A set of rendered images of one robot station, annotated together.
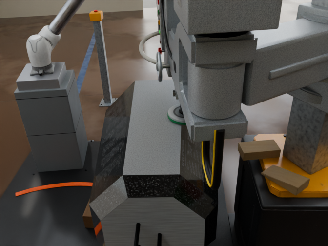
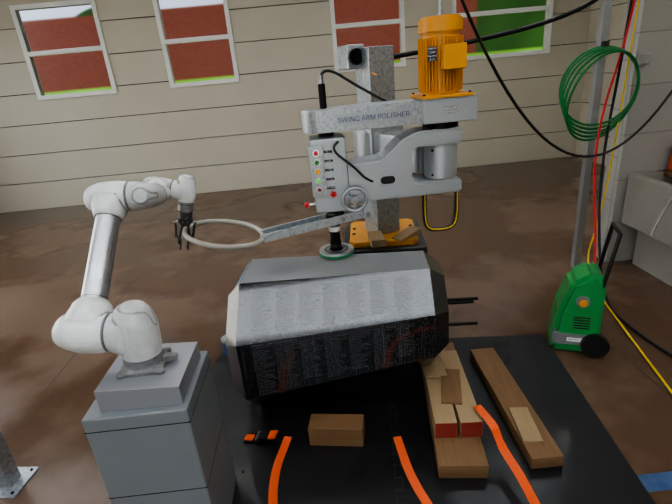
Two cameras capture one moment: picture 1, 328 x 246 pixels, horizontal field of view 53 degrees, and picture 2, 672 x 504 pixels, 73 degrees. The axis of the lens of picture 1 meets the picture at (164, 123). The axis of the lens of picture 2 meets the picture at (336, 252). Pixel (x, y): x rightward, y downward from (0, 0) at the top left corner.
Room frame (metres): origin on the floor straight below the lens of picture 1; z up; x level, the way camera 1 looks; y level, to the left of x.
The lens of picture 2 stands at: (1.62, 2.51, 1.94)
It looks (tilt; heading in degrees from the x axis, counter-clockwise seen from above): 22 degrees down; 272
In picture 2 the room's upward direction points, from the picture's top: 5 degrees counter-clockwise
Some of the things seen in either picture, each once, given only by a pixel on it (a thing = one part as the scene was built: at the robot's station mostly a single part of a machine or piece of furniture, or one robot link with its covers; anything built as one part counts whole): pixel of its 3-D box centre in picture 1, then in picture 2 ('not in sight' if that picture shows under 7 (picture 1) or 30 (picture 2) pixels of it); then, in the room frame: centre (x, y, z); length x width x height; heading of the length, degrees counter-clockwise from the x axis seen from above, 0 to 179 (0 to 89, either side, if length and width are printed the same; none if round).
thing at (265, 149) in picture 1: (258, 149); (376, 238); (1.42, -0.50, 0.81); 0.20 x 0.10 x 0.05; 94
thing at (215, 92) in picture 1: (215, 82); (440, 159); (1.04, -0.18, 1.39); 0.19 x 0.19 x 0.20
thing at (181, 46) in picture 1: (196, 65); (396, 171); (1.31, -0.15, 1.35); 0.74 x 0.23 x 0.49; 4
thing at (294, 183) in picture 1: (284, 176); (406, 233); (1.20, -0.57, 0.80); 0.20 x 0.10 x 0.05; 37
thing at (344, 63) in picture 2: not in sight; (350, 57); (1.51, -0.77, 2.00); 0.20 x 0.18 x 0.15; 86
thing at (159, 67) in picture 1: (166, 66); (353, 198); (1.57, -0.02, 1.25); 0.15 x 0.10 x 0.15; 4
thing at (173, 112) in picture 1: (185, 112); (336, 249); (1.70, -0.13, 0.90); 0.21 x 0.21 x 0.01
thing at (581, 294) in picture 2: not in sight; (581, 287); (0.08, -0.23, 0.43); 0.35 x 0.35 x 0.87; 71
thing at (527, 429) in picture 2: not in sight; (525, 424); (0.76, 0.60, 0.09); 0.25 x 0.10 x 0.01; 87
